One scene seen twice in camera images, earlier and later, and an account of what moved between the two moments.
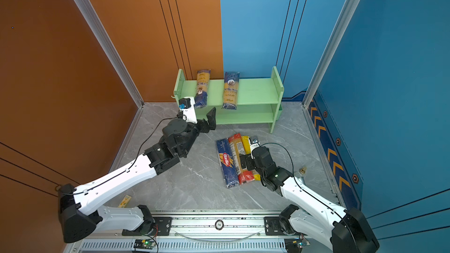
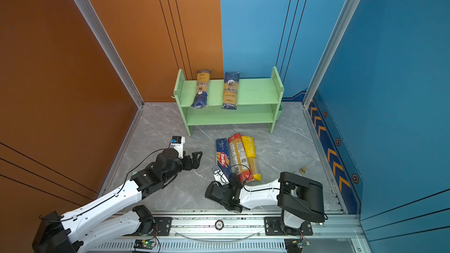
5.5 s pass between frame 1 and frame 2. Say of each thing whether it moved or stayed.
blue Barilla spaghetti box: stayed
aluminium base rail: stayed
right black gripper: moved
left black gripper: moved
